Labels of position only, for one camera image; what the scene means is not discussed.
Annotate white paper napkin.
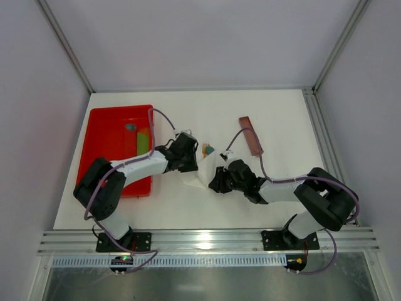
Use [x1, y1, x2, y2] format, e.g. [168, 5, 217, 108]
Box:
[180, 150, 219, 189]

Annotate orange plastic fork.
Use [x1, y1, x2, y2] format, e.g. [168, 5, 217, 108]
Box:
[202, 143, 209, 158]

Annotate teal plastic spoon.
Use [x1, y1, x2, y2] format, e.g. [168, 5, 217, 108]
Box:
[205, 145, 214, 156]

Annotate brown utensil case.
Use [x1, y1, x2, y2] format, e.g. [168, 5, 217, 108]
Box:
[239, 116, 264, 157]

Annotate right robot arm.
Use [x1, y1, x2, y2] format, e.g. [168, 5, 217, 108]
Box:
[209, 159, 359, 250]

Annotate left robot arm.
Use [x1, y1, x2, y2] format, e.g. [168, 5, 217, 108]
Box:
[73, 131, 198, 253]

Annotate green rolled napkin bundle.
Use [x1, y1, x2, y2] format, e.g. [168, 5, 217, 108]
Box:
[137, 127, 150, 156]

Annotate teal spoon in tray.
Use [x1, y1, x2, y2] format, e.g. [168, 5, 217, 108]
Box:
[125, 124, 137, 132]

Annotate red plastic tray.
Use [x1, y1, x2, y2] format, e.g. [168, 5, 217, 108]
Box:
[76, 105, 153, 182]

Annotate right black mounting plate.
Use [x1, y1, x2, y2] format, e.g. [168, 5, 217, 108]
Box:
[261, 230, 320, 251]

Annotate black mounting plate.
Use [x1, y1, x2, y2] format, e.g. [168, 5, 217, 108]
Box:
[96, 231, 152, 253]
[261, 230, 320, 251]

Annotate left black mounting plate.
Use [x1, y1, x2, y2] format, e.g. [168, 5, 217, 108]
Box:
[96, 231, 152, 253]

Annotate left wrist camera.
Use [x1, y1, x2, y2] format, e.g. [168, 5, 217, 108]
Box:
[173, 129, 192, 137]

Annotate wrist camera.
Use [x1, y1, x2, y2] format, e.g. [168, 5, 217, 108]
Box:
[219, 150, 239, 163]
[173, 129, 192, 137]

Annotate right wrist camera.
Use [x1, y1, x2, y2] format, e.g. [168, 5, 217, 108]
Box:
[219, 150, 239, 163]

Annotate slotted cable duct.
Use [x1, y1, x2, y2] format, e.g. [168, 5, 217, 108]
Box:
[51, 253, 287, 268]

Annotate right side aluminium rail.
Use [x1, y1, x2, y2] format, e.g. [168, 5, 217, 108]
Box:
[302, 88, 360, 226]

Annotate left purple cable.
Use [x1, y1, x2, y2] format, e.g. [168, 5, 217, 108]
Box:
[83, 108, 181, 273]

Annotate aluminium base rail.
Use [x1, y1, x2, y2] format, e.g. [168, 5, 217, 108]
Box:
[38, 225, 380, 255]

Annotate left aluminium frame post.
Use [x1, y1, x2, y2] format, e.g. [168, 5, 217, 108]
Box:
[35, 0, 95, 94]

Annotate aluminium frame post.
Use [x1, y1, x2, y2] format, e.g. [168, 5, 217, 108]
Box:
[313, 0, 372, 93]
[35, 0, 95, 94]

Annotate right aluminium frame post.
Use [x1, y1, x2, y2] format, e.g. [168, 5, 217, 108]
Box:
[313, 0, 372, 93]

